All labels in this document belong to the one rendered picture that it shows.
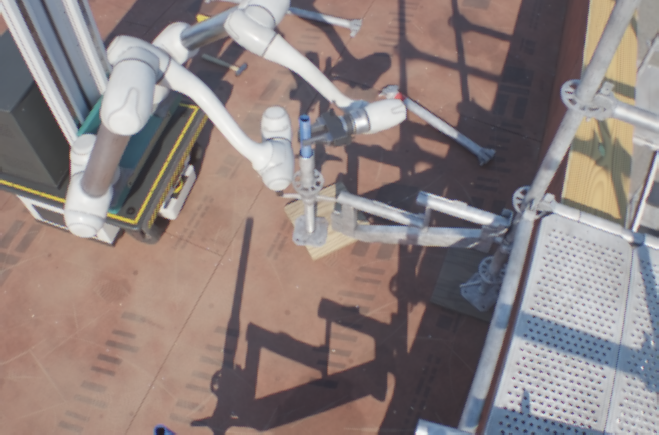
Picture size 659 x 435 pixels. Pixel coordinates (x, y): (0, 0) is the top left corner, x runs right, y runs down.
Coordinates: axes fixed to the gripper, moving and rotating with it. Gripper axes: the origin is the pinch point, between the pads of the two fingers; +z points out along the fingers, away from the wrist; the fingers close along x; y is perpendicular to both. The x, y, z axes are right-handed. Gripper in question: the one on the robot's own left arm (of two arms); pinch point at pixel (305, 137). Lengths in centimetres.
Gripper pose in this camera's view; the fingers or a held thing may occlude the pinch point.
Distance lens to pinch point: 199.4
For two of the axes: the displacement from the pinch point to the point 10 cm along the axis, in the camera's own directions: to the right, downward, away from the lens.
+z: -9.3, 3.0, -2.0
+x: 3.6, 7.7, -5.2
